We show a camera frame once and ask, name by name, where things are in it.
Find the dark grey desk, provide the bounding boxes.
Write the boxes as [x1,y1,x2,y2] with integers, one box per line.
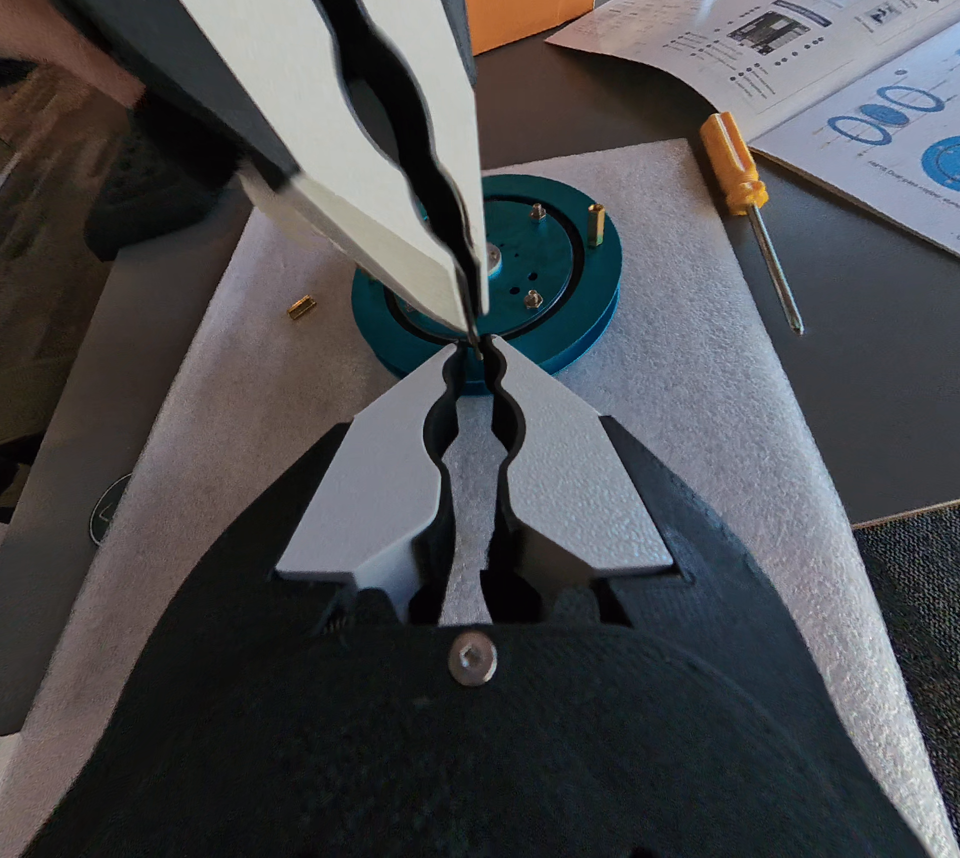
[0,0,960,739]

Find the orange handled screwdriver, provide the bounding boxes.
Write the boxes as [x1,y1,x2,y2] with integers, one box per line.
[698,110,808,338]

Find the blue disc with bearing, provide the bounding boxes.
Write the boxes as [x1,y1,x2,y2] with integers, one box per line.
[386,197,588,346]

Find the black office chair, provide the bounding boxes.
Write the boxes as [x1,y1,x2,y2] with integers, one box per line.
[81,90,250,263]

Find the white foam sheet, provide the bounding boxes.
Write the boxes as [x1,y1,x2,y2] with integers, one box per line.
[0,137,960,858]

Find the blue round metal base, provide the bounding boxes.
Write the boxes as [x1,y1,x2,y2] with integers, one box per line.
[351,171,625,383]

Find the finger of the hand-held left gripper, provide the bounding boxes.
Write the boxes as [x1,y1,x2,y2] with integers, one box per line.
[131,0,478,337]
[333,0,492,322]

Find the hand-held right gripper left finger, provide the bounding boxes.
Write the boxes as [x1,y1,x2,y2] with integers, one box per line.
[273,341,471,619]

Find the black glossy object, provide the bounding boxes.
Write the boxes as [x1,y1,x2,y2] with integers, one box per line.
[86,471,138,548]

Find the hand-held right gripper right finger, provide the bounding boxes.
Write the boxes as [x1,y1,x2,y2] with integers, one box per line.
[480,338,678,611]

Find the printed instruction booklet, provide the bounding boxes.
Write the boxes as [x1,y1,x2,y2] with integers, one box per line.
[546,0,960,260]

